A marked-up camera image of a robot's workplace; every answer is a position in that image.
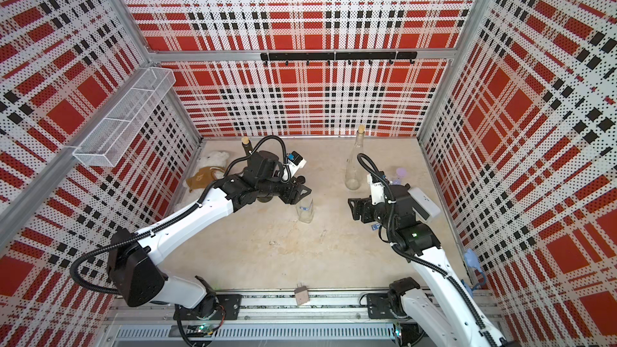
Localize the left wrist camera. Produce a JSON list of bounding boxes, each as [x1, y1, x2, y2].
[[287, 151, 306, 177]]

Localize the black wall hook rail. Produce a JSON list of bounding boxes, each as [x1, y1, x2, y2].
[[260, 51, 418, 64]]

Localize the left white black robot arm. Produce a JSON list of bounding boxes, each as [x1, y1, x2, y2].
[[108, 151, 311, 312]]

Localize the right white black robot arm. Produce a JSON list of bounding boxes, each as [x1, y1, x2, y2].
[[348, 184, 520, 346]]

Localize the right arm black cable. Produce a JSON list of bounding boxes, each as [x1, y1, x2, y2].
[[356, 153, 502, 347]]

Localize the white rectangular device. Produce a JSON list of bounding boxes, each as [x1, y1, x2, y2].
[[408, 187, 441, 223]]

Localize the small beige plug adapter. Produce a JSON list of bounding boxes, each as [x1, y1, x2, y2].
[[293, 285, 310, 306]]

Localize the white wire mesh basket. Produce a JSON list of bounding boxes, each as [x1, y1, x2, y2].
[[73, 67, 175, 168]]

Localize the small clear black-capped bottle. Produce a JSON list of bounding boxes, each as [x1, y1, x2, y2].
[[296, 196, 314, 223]]

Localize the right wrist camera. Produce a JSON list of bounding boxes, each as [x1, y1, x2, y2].
[[366, 174, 386, 206]]

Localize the tall clear corked bottle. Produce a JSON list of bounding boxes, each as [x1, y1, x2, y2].
[[345, 125, 366, 191]]

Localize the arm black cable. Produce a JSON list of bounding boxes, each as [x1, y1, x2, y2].
[[356, 153, 502, 347], [69, 134, 290, 297]]

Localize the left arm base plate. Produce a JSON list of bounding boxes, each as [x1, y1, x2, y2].
[[174, 294, 242, 321]]

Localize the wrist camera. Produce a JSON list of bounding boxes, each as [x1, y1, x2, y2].
[[366, 174, 386, 206], [287, 151, 306, 177]]

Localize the dark green wine bottle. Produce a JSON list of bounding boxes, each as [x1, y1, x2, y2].
[[241, 137, 273, 203]]

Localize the blue cloth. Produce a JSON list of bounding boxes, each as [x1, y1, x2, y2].
[[461, 249, 488, 297]]

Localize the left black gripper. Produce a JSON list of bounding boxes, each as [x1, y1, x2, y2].
[[257, 169, 312, 205]]

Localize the purple sand timer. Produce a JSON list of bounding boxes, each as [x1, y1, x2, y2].
[[392, 167, 407, 185]]

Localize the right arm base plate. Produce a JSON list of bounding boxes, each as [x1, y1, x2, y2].
[[365, 292, 409, 320]]

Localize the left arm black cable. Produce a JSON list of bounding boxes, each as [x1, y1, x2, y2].
[[69, 134, 290, 297]]

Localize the white teddy bear brown shirt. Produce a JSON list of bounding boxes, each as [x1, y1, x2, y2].
[[186, 151, 230, 192]]

